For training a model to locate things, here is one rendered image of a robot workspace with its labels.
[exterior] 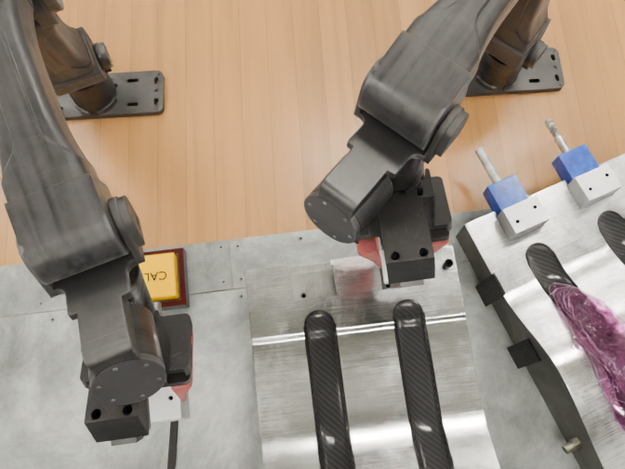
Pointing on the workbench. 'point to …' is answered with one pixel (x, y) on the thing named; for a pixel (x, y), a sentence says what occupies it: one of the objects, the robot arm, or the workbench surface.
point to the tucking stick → (172, 445)
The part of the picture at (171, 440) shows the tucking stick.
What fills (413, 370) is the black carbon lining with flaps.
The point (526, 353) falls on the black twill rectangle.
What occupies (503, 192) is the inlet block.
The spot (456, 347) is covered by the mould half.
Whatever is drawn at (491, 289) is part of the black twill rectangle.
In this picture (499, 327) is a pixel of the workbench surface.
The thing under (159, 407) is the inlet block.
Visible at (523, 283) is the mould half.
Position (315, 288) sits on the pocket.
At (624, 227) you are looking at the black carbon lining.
